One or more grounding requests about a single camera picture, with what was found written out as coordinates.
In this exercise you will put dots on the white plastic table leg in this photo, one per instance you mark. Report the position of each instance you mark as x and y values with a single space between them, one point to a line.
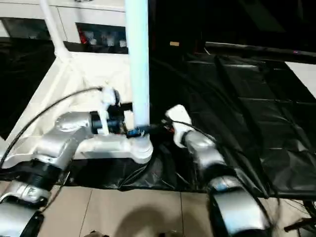
55 32
139 61

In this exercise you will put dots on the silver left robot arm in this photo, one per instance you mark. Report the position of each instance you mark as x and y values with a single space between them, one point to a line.
56 143

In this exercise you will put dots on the black glossy mat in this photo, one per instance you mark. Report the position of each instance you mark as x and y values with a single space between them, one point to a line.
234 98

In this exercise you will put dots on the small tan label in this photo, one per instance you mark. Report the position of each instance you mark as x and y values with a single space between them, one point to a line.
174 43

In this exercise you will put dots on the white cabinet with glass doors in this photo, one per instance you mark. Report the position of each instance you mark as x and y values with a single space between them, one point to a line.
86 17

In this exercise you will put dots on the dark left robot foot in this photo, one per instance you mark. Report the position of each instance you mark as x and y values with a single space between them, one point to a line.
96 234

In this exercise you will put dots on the long black bar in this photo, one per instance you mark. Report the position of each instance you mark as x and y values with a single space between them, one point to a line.
259 49

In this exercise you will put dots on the dark object on cabinet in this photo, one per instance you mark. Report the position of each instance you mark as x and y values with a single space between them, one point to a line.
81 1

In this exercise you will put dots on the white flat board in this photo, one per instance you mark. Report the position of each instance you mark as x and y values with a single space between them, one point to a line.
302 76

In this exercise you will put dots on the black floor stand leg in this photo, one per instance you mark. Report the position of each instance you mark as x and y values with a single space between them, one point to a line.
298 225

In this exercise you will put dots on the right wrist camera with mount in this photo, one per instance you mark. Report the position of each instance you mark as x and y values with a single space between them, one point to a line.
180 118

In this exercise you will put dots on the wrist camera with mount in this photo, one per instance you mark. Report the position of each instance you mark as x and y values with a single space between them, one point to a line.
180 118
107 103

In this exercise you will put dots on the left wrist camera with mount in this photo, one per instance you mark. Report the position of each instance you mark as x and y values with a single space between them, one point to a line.
107 103

